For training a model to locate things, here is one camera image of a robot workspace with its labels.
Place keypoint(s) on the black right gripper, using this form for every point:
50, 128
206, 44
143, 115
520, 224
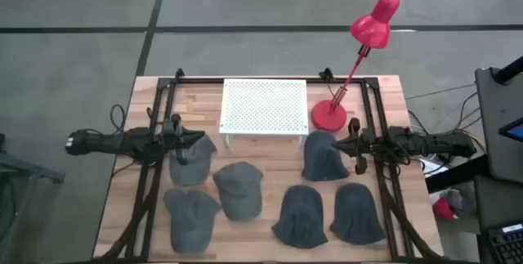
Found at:
367, 141

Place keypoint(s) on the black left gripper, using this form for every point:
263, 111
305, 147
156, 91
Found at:
171, 139

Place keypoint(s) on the dark beanie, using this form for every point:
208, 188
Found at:
323, 159

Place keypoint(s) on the grey baseball cap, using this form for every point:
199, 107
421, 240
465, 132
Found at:
196, 168
239, 192
190, 223

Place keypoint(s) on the dark denim bucket hat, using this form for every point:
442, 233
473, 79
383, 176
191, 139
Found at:
356, 215
300, 219

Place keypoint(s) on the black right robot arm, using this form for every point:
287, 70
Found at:
433, 143

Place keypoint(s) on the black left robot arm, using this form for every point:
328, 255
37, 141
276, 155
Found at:
110, 143

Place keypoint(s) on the white perforated metal shelf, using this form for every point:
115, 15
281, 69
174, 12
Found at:
263, 106

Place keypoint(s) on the white paper sheet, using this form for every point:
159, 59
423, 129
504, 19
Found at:
433, 168

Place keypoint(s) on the red object on floor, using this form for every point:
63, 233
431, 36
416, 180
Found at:
443, 210

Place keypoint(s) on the red desk lamp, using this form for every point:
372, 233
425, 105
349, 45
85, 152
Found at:
374, 25

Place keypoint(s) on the grey side table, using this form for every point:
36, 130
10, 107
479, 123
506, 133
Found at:
502, 133

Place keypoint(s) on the tablet with blue screen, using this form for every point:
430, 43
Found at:
515, 131

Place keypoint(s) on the grey metal stand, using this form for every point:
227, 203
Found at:
24, 170

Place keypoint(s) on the black keyboard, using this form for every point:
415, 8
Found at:
508, 245

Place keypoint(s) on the black aluminium table frame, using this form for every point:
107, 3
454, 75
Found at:
196, 80

